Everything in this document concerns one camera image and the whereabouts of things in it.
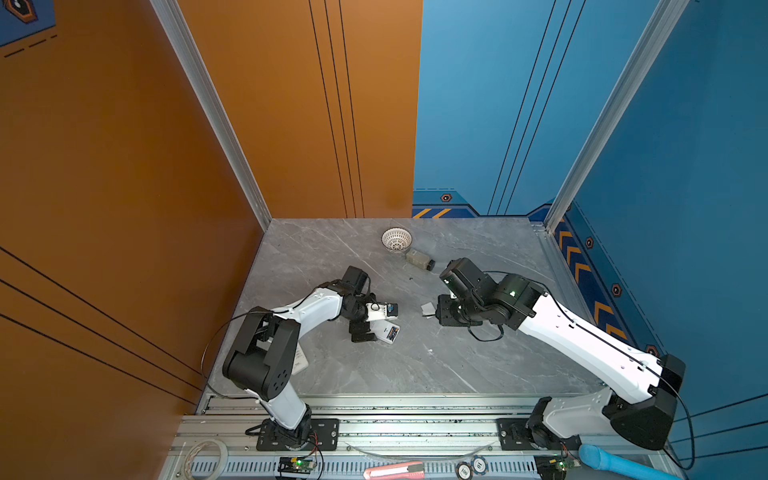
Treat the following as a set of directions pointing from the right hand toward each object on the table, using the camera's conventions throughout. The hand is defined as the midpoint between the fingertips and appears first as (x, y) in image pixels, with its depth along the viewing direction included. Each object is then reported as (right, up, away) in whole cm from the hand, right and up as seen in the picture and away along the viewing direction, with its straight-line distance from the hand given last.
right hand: (433, 316), depth 72 cm
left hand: (-16, -4, +21) cm, 27 cm away
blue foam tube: (+36, -31, -4) cm, 48 cm away
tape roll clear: (-50, -34, -1) cm, 60 cm away
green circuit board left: (-33, -36, -1) cm, 48 cm away
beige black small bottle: (0, +13, +34) cm, 36 cm away
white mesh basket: (-9, +20, +41) cm, 46 cm away
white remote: (-36, -16, +13) cm, 42 cm away
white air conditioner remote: (-13, -8, +18) cm, 23 cm away
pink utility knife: (-6, -35, -3) cm, 36 cm away
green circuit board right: (+28, -36, -1) cm, 45 cm away
